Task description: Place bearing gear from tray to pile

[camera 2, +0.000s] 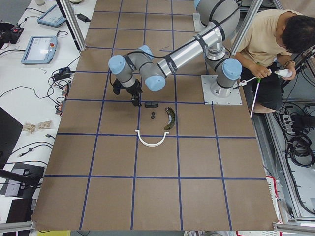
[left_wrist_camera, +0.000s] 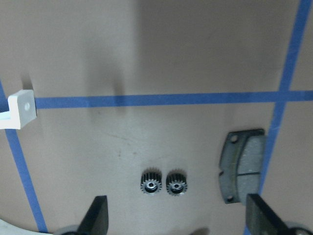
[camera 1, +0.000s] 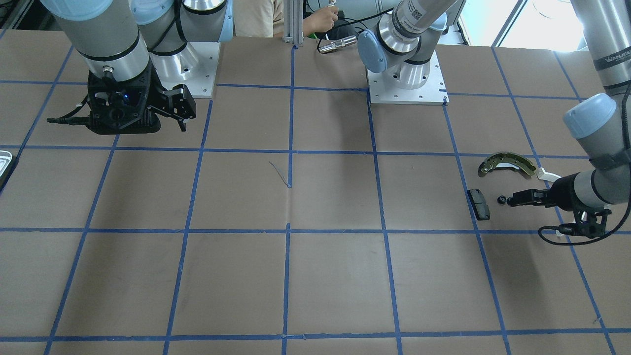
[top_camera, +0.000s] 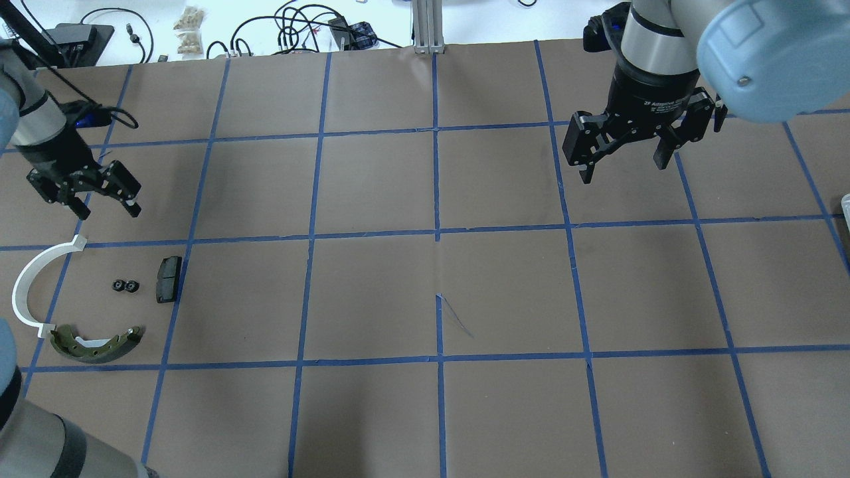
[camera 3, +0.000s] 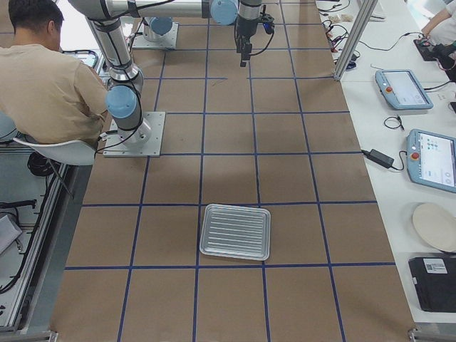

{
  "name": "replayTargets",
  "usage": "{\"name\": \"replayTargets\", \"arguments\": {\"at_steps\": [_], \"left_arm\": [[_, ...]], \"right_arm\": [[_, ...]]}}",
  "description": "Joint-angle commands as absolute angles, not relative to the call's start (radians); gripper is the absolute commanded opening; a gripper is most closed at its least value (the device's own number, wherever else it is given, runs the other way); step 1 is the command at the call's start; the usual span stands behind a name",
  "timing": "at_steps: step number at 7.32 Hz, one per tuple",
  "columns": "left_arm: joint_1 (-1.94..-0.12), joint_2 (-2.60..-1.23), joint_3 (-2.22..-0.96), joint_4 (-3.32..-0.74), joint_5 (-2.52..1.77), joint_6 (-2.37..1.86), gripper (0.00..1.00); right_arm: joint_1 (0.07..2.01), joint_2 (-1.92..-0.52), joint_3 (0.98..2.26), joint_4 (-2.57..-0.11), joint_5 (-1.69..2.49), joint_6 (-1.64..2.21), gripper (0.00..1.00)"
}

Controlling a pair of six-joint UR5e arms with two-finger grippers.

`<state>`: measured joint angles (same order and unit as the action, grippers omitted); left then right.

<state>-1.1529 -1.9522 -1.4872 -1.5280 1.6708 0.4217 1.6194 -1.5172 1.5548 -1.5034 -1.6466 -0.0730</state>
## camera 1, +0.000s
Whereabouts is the ribbed aluminium tray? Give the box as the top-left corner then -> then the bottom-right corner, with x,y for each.
0,150 -> 14,187

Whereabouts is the white curved plastic part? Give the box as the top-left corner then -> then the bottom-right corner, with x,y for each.
535,167 -> 570,246

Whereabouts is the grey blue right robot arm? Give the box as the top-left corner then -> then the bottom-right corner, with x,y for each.
42,0 -> 234,135

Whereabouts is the olive metal brake shoe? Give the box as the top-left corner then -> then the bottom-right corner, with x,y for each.
478,151 -> 538,177

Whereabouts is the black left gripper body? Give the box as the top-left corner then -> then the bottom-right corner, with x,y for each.
543,174 -> 587,212

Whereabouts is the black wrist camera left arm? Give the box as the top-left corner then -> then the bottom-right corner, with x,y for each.
557,209 -> 612,240

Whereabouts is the aluminium frame post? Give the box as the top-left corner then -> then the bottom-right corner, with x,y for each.
282,0 -> 304,49

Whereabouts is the person in beige shirt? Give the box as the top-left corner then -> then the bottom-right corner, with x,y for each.
233,0 -> 339,38

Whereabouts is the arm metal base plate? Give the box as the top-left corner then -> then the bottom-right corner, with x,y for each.
366,51 -> 450,105
155,42 -> 221,99

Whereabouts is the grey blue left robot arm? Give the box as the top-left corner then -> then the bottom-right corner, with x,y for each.
358,0 -> 630,212

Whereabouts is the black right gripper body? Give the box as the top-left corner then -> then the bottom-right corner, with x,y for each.
86,63 -> 197,135

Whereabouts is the grey brake pad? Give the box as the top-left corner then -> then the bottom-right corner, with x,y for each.
467,189 -> 491,221

